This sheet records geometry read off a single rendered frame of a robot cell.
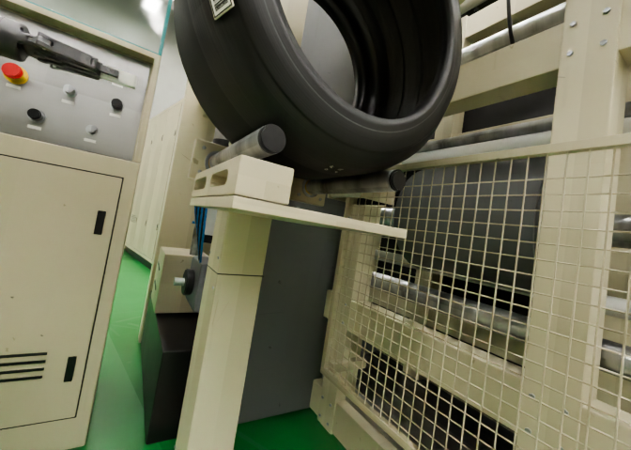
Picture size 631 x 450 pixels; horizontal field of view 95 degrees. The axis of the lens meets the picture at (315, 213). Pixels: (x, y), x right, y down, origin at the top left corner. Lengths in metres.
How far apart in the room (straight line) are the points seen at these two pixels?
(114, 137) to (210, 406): 0.87
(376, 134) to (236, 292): 0.55
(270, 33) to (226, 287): 0.61
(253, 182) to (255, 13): 0.23
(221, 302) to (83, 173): 0.58
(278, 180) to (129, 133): 0.80
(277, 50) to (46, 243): 0.89
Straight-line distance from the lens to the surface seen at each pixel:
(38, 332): 1.19
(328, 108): 0.49
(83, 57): 0.86
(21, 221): 1.14
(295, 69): 0.47
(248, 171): 0.43
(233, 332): 0.88
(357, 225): 0.53
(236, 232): 0.81
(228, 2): 0.48
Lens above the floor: 0.77
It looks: 3 degrees up
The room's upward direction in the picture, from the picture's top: 9 degrees clockwise
